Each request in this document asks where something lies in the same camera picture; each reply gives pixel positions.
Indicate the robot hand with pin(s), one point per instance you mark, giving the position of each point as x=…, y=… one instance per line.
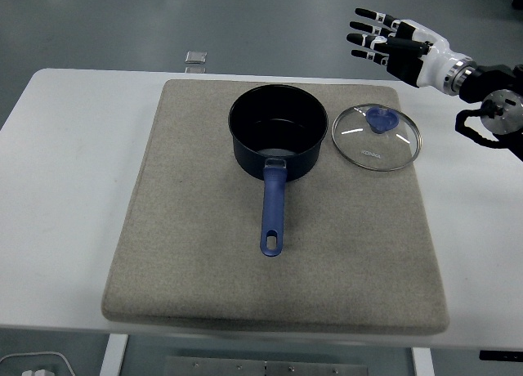
x=431, y=65

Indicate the glass lid with blue knob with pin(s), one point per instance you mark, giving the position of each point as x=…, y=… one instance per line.
x=376, y=147

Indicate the dark blue saucepan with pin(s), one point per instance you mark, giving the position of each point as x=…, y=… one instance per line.
x=278, y=118

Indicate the small clear floor box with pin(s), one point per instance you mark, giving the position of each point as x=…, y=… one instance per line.
x=196, y=56

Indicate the grey-brown fabric mat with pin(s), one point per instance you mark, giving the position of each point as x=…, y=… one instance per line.
x=204, y=229

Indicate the black bar under table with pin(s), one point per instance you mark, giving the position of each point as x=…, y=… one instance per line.
x=500, y=355

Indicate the white table leg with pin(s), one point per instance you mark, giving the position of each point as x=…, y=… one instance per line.
x=423, y=363
x=113, y=355

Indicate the grey metal plate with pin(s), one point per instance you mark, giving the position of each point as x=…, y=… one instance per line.
x=245, y=368

